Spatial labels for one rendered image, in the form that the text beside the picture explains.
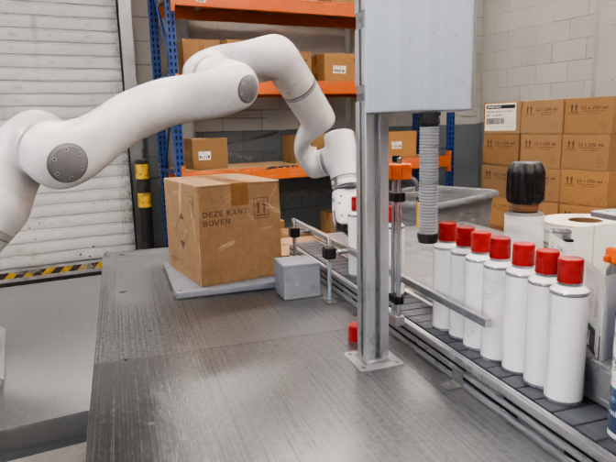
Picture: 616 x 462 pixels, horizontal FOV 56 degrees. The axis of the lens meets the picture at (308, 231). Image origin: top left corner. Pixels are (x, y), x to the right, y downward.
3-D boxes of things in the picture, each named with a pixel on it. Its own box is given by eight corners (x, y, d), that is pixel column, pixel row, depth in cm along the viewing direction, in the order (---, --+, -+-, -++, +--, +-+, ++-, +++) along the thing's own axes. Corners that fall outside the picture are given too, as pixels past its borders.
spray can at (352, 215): (371, 276, 150) (371, 197, 146) (353, 278, 148) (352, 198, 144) (363, 271, 155) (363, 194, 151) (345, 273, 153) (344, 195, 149)
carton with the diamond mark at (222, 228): (282, 274, 165) (280, 179, 160) (202, 288, 154) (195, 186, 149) (241, 255, 191) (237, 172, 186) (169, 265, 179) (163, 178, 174)
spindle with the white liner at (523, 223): (550, 294, 130) (557, 160, 125) (517, 299, 128) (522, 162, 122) (524, 284, 139) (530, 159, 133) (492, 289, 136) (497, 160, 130)
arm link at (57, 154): (22, 181, 113) (49, 208, 102) (-6, 125, 106) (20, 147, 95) (233, 94, 137) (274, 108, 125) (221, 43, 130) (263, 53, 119)
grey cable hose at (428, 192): (443, 243, 94) (445, 112, 91) (423, 245, 93) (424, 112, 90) (432, 239, 98) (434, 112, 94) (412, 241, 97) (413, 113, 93)
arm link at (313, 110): (255, 112, 144) (310, 188, 165) (313, 93, 137) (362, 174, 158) (259, 88, 149) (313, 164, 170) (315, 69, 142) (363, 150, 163)
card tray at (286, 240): (338, 251, 202) (338, 239, 201) (266, 258, 194) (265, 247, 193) (311, 236, 230) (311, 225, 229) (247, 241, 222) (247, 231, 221)
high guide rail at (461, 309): (492, 326, 92) (492, 318, 92) (486, 327, 92) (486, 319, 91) (295, 222, 193) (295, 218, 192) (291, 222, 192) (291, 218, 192)
